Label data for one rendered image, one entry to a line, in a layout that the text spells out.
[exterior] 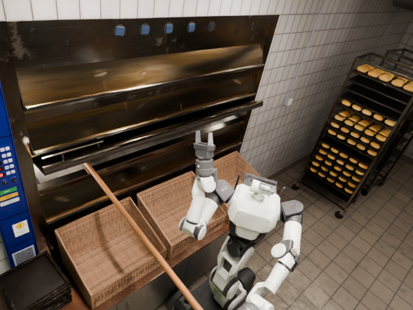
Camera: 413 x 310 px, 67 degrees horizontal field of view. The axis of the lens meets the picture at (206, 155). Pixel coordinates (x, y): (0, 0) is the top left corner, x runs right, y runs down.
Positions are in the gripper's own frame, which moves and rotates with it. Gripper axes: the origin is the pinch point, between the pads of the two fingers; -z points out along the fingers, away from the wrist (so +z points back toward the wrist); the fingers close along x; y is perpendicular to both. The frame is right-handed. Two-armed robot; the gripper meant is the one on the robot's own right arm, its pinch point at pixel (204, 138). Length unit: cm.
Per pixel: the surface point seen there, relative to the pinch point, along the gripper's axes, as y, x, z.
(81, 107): 31, -61, -14
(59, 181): 40, -81, 30
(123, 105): 3, -63, -12
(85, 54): 31, -50, -40
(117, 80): 12, -54, -27
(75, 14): 37, -43, -57
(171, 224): -38, -74, 87
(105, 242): 11, -91, 87
